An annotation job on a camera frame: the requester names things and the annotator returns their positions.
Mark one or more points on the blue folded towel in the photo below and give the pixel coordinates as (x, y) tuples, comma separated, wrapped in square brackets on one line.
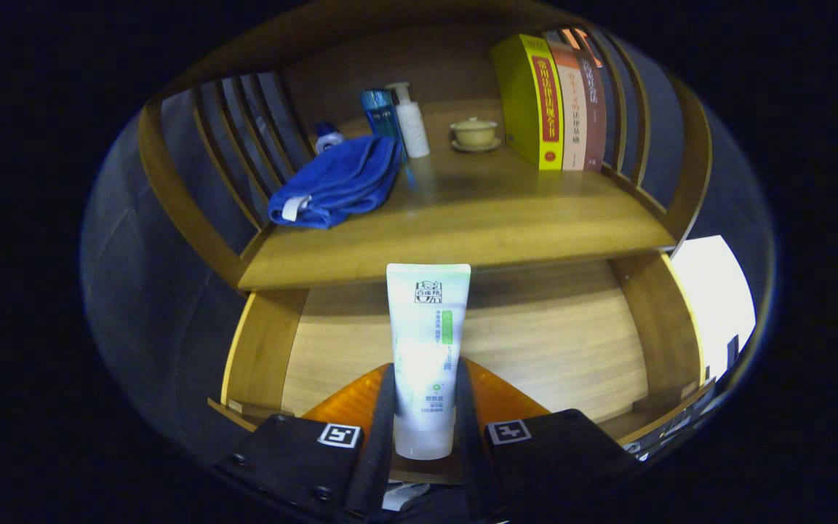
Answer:
[(339, 182)]

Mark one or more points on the white drawer cabinet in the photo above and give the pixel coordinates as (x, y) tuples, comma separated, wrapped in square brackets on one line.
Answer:
[(710, 291)]

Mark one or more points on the black backdrop cloth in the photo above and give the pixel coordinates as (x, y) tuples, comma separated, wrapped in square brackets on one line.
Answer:
[(135, 291)]

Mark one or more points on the yellow book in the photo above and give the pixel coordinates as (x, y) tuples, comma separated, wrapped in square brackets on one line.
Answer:
[(524, 102)]

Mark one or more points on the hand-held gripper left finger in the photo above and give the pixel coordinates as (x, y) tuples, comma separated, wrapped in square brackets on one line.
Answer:
[(379, 451)]

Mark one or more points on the beige saucer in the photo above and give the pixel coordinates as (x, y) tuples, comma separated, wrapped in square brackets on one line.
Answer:
[(476, 148)]

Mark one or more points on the brown book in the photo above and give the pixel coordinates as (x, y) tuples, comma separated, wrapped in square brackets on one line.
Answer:
[(595, 116)]

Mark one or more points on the teal blue bottle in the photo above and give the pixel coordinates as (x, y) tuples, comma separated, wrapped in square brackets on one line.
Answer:
[(379, 116)]

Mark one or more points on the white pump bottle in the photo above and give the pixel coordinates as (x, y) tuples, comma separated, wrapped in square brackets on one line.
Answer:
[(413, 127)]

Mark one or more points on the wooden drawer with black knob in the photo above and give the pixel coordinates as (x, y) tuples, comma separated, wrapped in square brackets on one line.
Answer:
[(535, 342)]

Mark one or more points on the small white blue-capped bottle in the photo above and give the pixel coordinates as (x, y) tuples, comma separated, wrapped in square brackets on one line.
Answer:
[(329, 138)]

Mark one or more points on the white green-print tube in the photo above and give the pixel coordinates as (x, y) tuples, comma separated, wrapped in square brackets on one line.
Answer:
[(426, 327)]

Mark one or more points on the beige lidded teacup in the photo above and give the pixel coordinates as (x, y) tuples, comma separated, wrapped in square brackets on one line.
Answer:
[(473, 132)]

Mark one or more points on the wooden countertop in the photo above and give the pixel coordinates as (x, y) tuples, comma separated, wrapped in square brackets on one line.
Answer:
[(477, 218)]

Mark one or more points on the orange and white book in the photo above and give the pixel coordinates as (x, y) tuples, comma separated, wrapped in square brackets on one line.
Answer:
[(572, 109)]

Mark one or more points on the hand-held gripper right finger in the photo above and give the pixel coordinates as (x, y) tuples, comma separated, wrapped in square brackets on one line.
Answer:
[(470, 451)]

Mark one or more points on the wooden cabinet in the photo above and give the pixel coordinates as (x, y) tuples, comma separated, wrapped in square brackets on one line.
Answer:
[(172, 196)]

